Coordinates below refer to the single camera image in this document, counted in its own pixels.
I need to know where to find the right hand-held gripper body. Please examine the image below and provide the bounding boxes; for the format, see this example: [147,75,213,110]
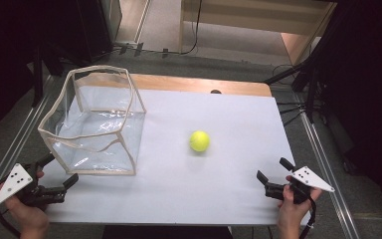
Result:
[264,165,336,205]

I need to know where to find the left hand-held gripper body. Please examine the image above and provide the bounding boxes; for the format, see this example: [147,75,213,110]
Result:
[0,162,68,207]

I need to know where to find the person's right hand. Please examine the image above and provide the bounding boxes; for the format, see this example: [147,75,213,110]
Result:
[277,175,323,233]

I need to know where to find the white table mat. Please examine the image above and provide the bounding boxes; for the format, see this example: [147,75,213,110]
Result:
[40,85,312,227]

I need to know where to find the clear box with beige trim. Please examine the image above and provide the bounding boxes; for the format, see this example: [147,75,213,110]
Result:
[37,64,147,176]

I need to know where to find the yellow tennis ball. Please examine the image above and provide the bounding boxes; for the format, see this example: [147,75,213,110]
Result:
[188,129,212,153]

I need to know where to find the black metal stand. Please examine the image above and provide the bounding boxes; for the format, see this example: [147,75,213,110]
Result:
[30,44,65,108]

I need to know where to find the black tripod stand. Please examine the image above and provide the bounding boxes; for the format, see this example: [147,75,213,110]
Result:
[263,0,349,124]

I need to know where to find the black cabinet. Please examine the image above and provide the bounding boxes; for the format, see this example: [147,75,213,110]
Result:
[74,0,114,65]

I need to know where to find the light wooden shelf unit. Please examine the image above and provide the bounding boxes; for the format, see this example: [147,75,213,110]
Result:
[178,0,338,67]

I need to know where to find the metal floor rail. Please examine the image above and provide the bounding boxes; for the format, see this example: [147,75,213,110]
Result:
[296,111,362,239]
[0,75,55,227]

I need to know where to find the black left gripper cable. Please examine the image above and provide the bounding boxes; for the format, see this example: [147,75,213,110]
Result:
[0,180,22,239]

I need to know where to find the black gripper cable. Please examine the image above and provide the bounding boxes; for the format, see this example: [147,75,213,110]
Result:
[0,180,22,239]
[298,193,318,239]

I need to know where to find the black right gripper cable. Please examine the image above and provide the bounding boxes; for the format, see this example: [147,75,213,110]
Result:
[298,193,318,239]

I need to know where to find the black floor cables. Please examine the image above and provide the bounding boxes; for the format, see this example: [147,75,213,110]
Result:
[271,64,314,127]

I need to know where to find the black hanging cable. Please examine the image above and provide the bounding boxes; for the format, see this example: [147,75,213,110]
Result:
[178,0,204,57]

